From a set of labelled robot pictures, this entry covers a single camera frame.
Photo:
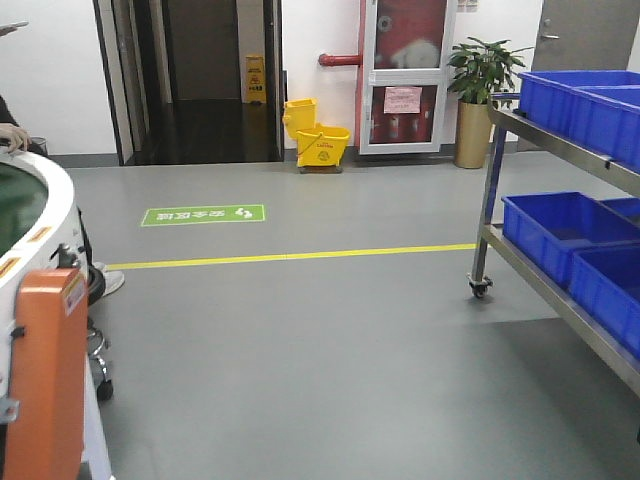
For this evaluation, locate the blue bin cart lower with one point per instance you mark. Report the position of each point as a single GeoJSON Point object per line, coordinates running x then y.
{"type": "Point", "coordinates": [551, 227]}

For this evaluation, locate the person's hand at left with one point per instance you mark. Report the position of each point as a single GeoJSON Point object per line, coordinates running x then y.
{"type": "Point", "coordinates": [15, 137]}

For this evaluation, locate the yellow mop bucket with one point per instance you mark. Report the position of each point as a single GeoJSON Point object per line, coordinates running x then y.
{"type": "Point", "coordinates": [320, 147]}

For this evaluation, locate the green floor safety sign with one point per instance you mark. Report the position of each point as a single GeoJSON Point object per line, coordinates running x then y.
{"type": "Point", "coordinates": [190, 215]}

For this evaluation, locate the white round conveyor machine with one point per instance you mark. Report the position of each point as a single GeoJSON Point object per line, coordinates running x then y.
{"type": "Point", "coordinates": [52, 240]}

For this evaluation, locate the red fire hose cabinet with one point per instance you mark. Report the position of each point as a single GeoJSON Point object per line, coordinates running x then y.
{"type": "Point", "coordinates": [403, 75]}

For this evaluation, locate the blue bin cart top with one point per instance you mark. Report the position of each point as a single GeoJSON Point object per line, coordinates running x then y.
{"type": "Point", "coordinates": [596, 109]}

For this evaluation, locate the blue bin cart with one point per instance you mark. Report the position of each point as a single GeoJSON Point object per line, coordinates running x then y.
{"type": "Point", "coordinates": [551, 227]}
{"type": "Point", "coordinates": [596, 109]}

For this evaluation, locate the yellow wet floor sign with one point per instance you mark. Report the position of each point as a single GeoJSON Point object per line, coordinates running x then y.
{"type": "Point", "coordinates": [255, 79]}

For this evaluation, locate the orange machine cover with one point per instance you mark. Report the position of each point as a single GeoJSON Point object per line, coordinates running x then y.
{"type": "Point", "coordinates": [47, 378]}

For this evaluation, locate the potted plant gold pot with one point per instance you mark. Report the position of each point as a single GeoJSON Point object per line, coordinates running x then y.
{"type": "Point", "coordinates": [481, 68]}

